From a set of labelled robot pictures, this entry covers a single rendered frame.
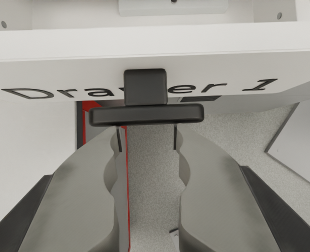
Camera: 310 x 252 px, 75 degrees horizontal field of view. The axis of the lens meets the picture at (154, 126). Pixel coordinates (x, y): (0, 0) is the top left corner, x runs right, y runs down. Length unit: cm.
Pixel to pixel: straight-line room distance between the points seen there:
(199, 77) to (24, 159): 25
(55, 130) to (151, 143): 77
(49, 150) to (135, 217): 85
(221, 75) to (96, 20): 14
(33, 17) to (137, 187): 91
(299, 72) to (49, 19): 23
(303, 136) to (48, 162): 115
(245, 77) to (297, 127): 107
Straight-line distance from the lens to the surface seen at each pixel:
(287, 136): 121
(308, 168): 128
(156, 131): 104
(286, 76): 20
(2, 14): 22
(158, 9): 23
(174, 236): 113
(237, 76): 17
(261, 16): 25
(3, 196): 35
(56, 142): 30
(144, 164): 104
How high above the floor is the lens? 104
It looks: 86 degrees down
